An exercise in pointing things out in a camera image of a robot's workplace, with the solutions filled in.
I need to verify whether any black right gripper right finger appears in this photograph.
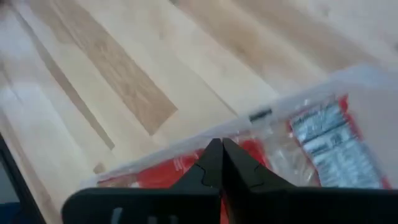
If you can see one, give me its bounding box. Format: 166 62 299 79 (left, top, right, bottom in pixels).
221 138 298 191

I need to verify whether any red popcorn bag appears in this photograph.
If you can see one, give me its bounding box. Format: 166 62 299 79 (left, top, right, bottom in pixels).
284 95 393 190
98 138 273 189

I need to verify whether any blue sheet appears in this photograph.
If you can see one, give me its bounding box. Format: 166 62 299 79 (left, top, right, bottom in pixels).
0 202 24 224

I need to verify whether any black metal table frame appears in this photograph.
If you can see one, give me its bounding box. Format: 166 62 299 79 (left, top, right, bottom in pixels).
0 133 47 224

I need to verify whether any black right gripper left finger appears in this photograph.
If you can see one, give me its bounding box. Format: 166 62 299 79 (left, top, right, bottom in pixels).
169 138 223 191

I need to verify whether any clear plastic bin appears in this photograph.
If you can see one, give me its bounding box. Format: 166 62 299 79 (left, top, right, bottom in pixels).
79 63 398 191

